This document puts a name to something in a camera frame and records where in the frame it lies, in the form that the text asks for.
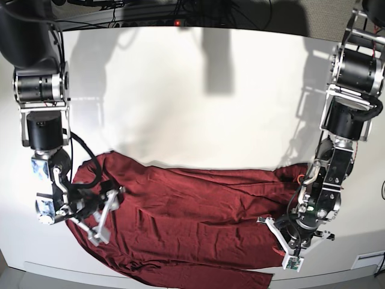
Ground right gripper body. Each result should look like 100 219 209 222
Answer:
69 180 126 239

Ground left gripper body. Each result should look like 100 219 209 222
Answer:
256 215 335 259

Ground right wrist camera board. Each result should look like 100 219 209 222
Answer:
88 231 111 246

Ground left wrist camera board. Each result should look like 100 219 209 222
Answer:
282 255 304 272

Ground black power strip red switch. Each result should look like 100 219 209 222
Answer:
111 19 185 28

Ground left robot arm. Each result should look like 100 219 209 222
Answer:
258 1 384 271

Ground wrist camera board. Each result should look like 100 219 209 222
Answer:
88 231 111 246
282 255 304 272

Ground dark red long-sleeve shirt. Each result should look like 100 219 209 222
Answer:
67 152 307 288

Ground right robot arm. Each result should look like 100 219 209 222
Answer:
1 1 123 246

